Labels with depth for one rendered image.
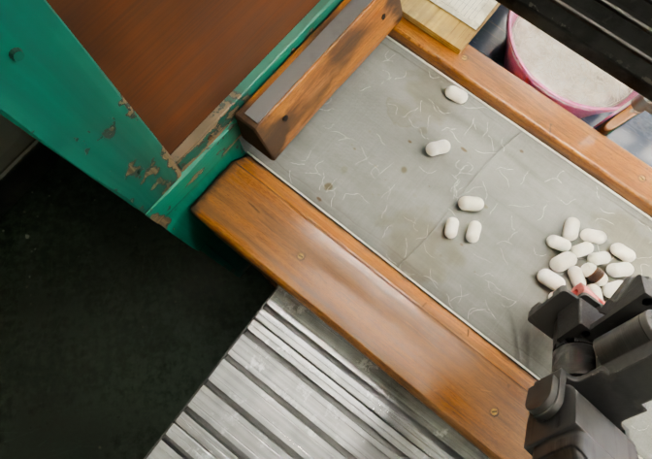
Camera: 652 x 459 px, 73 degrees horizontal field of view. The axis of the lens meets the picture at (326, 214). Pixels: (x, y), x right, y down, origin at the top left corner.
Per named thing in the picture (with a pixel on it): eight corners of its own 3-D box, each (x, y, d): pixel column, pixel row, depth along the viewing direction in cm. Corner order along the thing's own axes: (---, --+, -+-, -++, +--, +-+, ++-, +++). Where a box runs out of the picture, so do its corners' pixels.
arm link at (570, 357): (591, 321, 47) (594, 366, 41) (635, 357, 46) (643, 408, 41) (540, 350, 51) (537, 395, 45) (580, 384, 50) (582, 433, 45)
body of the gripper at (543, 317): (564, 280, 53) (563, 317, 47) (638, 334, 51) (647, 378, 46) (526, 311, 57) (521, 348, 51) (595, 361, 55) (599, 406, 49)
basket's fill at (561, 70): (584, 148, 74) (606, 134, 68) (474, 73, 77) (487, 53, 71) (646, 59, 79) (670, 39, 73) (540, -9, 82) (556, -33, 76)
